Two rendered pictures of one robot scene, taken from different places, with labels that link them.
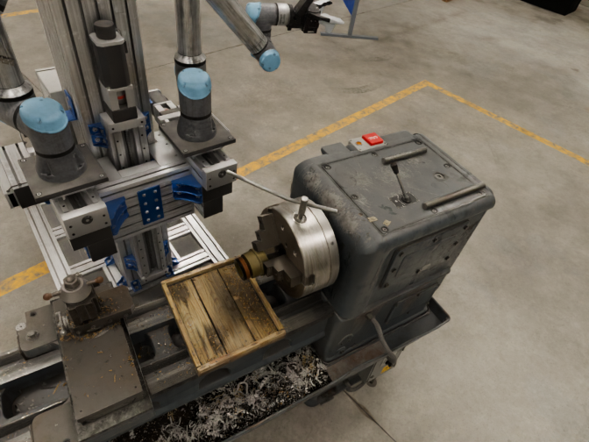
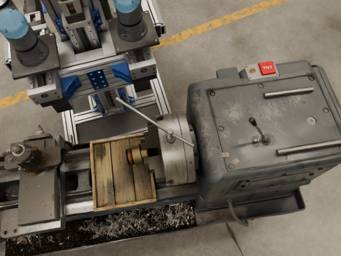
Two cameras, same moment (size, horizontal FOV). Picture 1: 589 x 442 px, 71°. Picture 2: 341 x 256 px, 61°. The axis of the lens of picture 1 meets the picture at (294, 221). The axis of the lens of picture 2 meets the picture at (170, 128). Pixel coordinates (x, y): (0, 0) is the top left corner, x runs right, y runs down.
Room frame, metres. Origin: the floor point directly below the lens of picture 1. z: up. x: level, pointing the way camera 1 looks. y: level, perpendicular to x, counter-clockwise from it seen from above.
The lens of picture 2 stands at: (0.52, -0.23, 2.30)
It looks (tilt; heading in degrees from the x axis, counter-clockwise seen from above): 66 degrees down; 30
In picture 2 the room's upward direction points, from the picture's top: 3 degrees counter-clockwise
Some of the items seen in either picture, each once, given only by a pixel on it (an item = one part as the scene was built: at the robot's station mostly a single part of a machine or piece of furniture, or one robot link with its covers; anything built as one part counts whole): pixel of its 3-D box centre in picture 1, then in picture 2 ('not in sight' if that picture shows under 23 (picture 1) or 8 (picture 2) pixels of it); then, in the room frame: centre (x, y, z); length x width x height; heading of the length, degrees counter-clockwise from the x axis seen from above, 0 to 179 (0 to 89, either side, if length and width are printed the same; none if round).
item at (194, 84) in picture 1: (195, 91); (127, 2); (1.36, 0.44, 1.33); 0.13 x 0.12 x 0.14; 23
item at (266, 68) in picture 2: (372, 139); (267, 68); (1.36, -0.24, 1.26); 0.06 x 0.06 x 0.02; 37
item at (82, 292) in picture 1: (74, 288); (20, 151); (0.58, 0.55, 1.13); 0.08 x 0.08 x 0.03
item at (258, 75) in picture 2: (365, 147); (260, 73); (1.34, -0.22, 1.23); 0.13 x 0.08 x 0.05; 127
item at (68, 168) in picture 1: (58, 156); (29, 47); (1.01, 0.80, 1.21); 0.15 x 0.15 x 0.10
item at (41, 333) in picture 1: (81, 361); (33, 184); (0.49, 0.54, 0.90); 0.47 x 0.30 x 0.06; 37
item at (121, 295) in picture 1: (95, 312); (40, 160); (0.60, 0.53, 0.99); 0.20 x 0.10 x 0.05; 127
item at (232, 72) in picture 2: (336, 153); (228, 77); (1.25, -0.11, 1.24); 0.09 x 0.08 x 0.03; 127
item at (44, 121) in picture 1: (46, 124); (15, 28); (1.01, 0.80, 1.33); 0.13 x 0.12 x 0.14; 65
